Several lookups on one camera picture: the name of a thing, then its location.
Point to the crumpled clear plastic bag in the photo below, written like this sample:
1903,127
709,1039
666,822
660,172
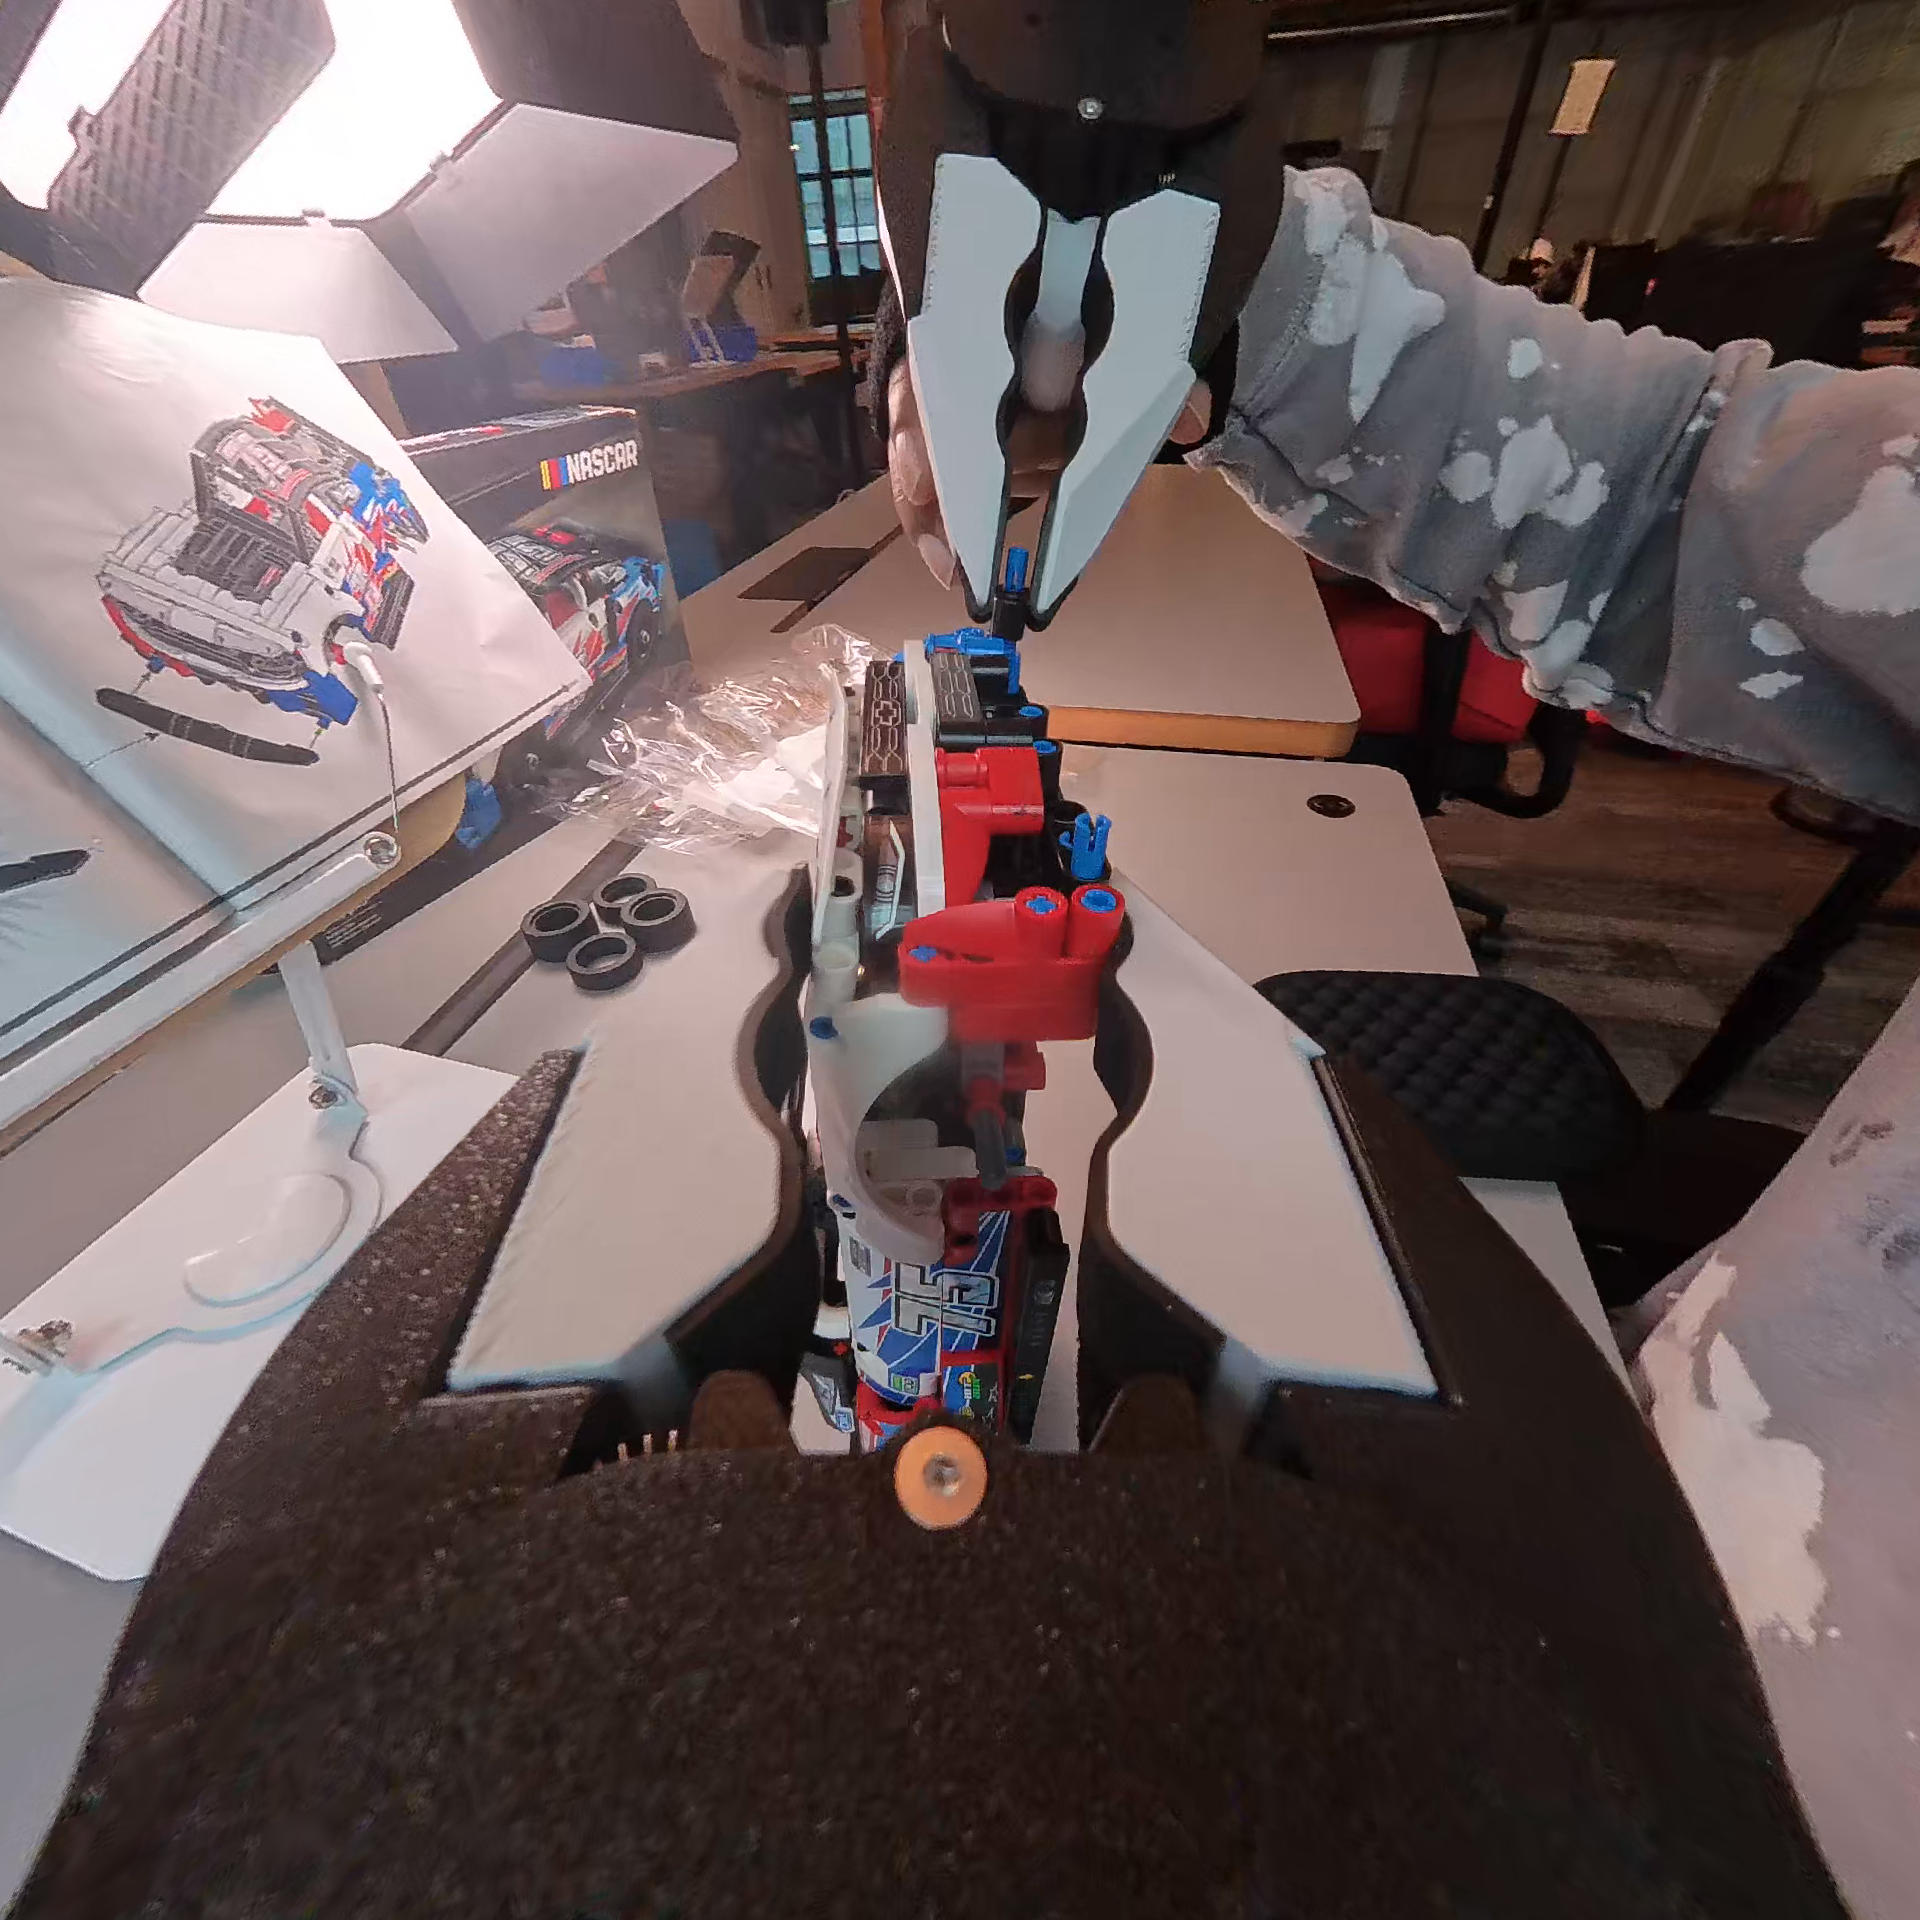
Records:
705,751

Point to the black tripod stand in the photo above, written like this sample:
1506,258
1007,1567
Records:
1786,974

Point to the dark desk mat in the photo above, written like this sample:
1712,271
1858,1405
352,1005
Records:
810,569

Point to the white paper notice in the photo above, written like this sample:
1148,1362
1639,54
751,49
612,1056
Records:
1581,98

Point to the black mesh office chair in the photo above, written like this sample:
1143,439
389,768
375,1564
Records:
1471,1050

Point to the paned window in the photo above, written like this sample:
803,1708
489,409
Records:
832,181

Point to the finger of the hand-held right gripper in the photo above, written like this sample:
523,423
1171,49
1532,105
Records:
1148,375
961,345

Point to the light grey desk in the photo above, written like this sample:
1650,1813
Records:
1231,856

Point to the open cardboard box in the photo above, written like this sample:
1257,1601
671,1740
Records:
715,284

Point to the studio light panel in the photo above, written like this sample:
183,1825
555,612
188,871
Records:
360,135

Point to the person's torso in bleached hoodie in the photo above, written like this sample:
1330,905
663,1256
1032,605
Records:
1799,1349

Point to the black toy car box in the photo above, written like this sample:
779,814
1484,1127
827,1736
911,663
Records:
495,464

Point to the black and blue brick piece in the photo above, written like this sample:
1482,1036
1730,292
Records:
1018,573

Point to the person's right forearm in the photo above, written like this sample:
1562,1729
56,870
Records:
1500,450

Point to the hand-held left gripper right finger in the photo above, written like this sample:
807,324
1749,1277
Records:
1260,1201

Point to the toy brick race car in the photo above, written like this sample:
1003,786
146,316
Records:
991,960

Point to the person's right hand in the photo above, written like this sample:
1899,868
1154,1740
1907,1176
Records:
913,450

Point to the red chair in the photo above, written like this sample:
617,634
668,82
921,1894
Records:
1395,662

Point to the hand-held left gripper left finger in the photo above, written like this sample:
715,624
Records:
629,1201

